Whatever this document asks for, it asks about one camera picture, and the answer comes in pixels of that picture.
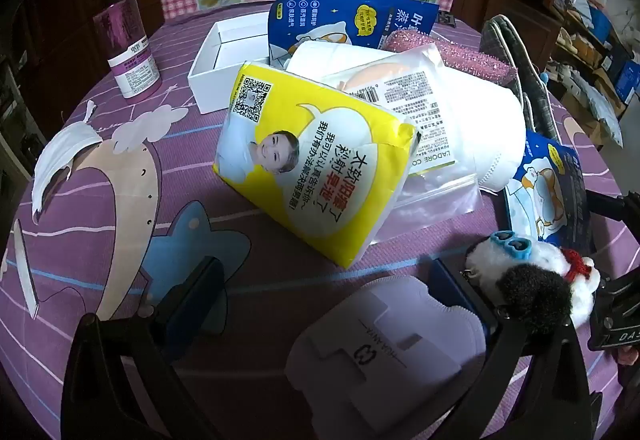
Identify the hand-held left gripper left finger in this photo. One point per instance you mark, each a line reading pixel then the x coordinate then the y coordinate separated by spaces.
pixel 196 306

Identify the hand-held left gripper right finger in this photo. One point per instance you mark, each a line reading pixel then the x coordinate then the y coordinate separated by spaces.
pixel 450 281

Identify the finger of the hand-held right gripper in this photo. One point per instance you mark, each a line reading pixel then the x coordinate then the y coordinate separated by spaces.
pixel 612 206
pixel 617 285

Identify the blue eye mask packet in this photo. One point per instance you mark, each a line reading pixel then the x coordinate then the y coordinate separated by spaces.
pixel 545 190
pixel 325 15

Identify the white face mask pack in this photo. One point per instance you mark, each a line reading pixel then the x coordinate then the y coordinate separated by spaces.
pixel 480 120

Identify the yellow tissue pack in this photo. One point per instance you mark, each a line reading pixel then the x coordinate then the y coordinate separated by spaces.
pixel 300 170

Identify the grey plaid cloth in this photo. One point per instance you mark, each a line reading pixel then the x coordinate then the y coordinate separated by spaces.
pixel 515 50

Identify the clear bag with powder puff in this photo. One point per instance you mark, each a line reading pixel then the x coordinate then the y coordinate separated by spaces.
pixel 425 90

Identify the pink glitter sponge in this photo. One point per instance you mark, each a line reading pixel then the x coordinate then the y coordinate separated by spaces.
pixel 465 57

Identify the white cardboard box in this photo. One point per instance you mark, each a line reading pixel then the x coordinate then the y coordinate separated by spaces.
pixel 210 80

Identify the person's right hand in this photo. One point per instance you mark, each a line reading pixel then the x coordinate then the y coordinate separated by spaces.
pixel 629 356

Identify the white paper packet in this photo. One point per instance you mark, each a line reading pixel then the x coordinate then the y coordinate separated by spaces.
pixel 380 355

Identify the pile of cardboard boxes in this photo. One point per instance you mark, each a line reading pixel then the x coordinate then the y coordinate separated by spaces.
pixel 595 65

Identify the purple printed tablecloth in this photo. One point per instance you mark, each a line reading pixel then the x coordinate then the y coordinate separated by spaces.
pixel 150 130

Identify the white loose face mask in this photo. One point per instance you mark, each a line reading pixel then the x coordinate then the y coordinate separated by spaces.
pixel 60 150

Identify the black plastic clip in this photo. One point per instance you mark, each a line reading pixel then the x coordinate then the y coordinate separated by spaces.
pixel 447 20

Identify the purple canister with white label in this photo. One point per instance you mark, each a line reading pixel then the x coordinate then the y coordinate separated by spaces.
pixel 127 45

